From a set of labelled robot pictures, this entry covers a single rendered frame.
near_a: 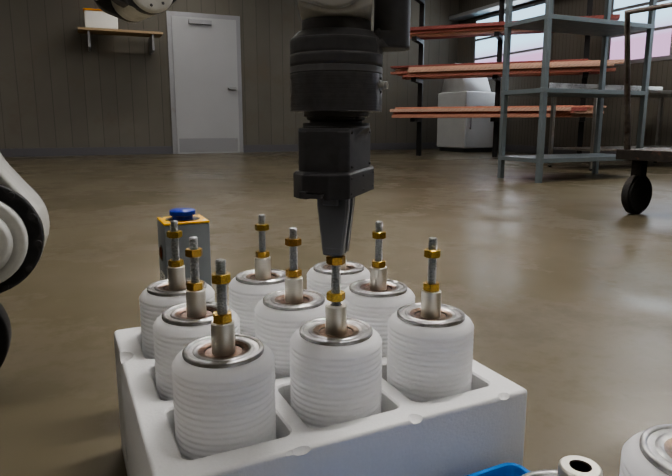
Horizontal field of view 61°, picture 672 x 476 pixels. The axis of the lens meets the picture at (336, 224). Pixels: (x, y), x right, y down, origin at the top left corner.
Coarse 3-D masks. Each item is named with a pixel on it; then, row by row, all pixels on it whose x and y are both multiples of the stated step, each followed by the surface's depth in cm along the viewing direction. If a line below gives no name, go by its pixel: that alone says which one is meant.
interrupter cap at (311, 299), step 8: (264, 296) 70; (272, 296) 70; (280, 296) 71; (304, 296) 71; (312, 296) 70; (320, 296) 70; (264, 304) 68; (272, 304) 67; (280, 304) 67; (288, 304) 67; (296, 304) 67; (304, 304) 67; (312, 304) 67; (320, 304) 68
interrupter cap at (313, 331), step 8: (312, 320) 61; (320, 320) 62; (352, 320) 62; (360, 320) 61; (304, 328) 59; (312, 328) 59; (320, 328) 60; (352, 328) 60; (360, 328) 59; (368, 328) 59; (304, 336) 57; (312, 336) 57; (320, 336) 57; (328, 336) 58; (336, 336) 58; (344, 336) 58; (352, 336) 57; (360, 336) 57; (368, 336) 57; (320, 344) 56; (328, 344) 55; (336, 344) 55; (344, 344) 55; (352, 344) 56
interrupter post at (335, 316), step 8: (328, 304) 58; (344, 304) 58; (328, 312) 58; (336, 312) 58; (344, 312) 58; (328, 320) 58; (336, 320) 58; (344, 320) 58; (328, 328) 58; (336, 328) 58; (344, 328) 58
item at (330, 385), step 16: (304, 352) 56; (320, 352) 55; (336, 352) 55; (352, 352) 55; (368, 352) 56; (304, 368) 56; (320, 368) 55; (336, 368) 55; (352, 368) 55; (368, 368) 56; (304, 384) 56; (320, 384) 55; (336, 384) 55; (352, 384) 55; (368, 384) 56; (304, 400) 57; (320, 400) 56; (336, 400) 55; (352, 400) 56; (368, 400) 57; (304, 416) 57; (320, 416) 56; (336, 416) 55; (352, 416) 56
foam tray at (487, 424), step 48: (144, 384) 63; (288, 384) 63; (384, 384) 63; (480, 384) 65; (144, 432) 53; (288, 432) 54; (336, 432) 53; (384, 432) 54; (432, 432) 57; (480, 432) 60
